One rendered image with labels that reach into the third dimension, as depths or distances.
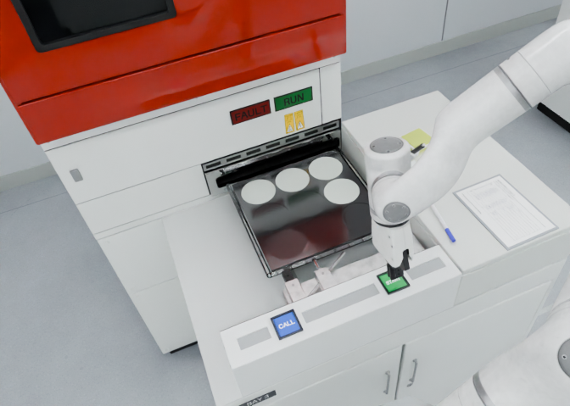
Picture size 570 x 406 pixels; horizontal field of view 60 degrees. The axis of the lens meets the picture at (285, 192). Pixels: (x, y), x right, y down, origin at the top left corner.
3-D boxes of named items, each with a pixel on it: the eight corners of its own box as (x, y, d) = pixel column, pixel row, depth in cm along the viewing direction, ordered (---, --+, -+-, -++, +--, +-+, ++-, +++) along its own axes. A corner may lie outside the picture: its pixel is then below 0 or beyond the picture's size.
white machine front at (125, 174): (95, 234, 150) (35, 130, 122) (338, 151, 166) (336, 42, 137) (96, 241, 148) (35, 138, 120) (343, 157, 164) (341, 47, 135)
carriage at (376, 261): (283, 297, 125) (282, 290, 123) (410, 247, 132) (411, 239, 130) (295, 322, 120) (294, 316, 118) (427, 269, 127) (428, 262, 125)
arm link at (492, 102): (555, 136, 76) (395, 239, 89) (520, 93, 89) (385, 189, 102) (524, 97, 72) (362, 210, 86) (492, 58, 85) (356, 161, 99)
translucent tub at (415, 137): (396, 154, 141) (398, 136, 136) (416, 144, 143) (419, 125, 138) (414, 169, 136) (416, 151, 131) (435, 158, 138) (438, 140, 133)
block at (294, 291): (285, 289, 123) (283, 282, 121) (298, 284, 124) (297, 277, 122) (297, 314, 118) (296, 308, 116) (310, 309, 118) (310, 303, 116)
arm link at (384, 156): (416, 214, 94) (409, 187, 101) (414, 155, 86) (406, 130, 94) (371, 219, 95) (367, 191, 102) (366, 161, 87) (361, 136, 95)
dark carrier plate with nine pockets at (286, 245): (231, 186, 149) (231, 184, 148) (335, 150, 155) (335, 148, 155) (271, 271, 125) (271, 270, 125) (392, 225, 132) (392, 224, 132)
